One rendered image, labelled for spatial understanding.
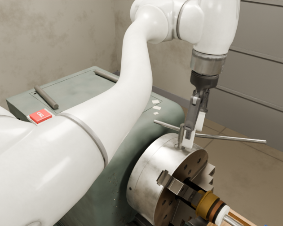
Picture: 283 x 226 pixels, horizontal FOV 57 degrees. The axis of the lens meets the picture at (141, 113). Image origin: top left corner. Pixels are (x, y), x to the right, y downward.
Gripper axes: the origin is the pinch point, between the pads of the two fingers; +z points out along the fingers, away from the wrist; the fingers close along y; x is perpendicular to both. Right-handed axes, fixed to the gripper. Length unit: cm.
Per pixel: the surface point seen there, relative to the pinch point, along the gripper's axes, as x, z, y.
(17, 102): 70, 8, -7
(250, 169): -31, 116, 148
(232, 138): -11.4, -2.5, -0.8
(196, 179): -3.9, 19.5, 1.8
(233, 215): -19.7, 38.7, 11.6
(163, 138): 9.7, 6.8, 1.3
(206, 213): -10.7, 21.5, -8.9
